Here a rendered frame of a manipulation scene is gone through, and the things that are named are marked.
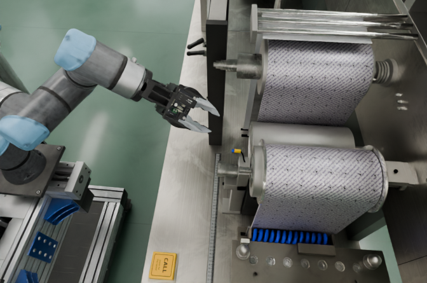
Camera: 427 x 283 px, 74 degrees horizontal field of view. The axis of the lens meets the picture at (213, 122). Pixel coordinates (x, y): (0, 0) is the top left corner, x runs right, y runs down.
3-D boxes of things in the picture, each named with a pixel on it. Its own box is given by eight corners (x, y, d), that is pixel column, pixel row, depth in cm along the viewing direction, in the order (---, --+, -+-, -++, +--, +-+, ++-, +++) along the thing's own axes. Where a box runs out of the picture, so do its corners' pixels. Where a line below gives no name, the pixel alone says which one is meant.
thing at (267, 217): (251, 226, 80) (259, 203, 65) (335, 232, 79) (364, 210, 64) (251, 227, 80) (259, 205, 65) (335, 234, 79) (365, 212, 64)
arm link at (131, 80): (107, 88, 60) (126, 53, 60) (128, 97, 62) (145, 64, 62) (112, 93, 54) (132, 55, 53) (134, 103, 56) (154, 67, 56)
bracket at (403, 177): (377, 163, 63) (382, 159, 62) (404, 165, 63) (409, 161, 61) (384, 184, 60) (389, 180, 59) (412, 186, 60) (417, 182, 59)
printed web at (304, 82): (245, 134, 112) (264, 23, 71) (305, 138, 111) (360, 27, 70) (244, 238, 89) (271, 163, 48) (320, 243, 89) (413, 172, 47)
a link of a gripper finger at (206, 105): (227, 121, 66) (192, 110, 62) (216, 115, 72) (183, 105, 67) (232, 108, 66) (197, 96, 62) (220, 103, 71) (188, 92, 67)
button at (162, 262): (154, 252, 87) (152, 251, 85) (176, 254, 87) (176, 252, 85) (149, 278, 83) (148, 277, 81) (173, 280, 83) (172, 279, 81)
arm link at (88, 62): (65, 37, 56) (75, 16, 50) (117, 65, 62) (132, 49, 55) (47, 70, 53) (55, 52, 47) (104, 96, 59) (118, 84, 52)
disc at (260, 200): (255, 158, 75) (263, 126, 63) (257, 158, 75) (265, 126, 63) (255, 213, 67) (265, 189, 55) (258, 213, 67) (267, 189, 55)
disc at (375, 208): (347, 163, 74) (373, 132, 62) (349, 163, 74) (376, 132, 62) (361, 221, 66) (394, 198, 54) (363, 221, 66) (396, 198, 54)
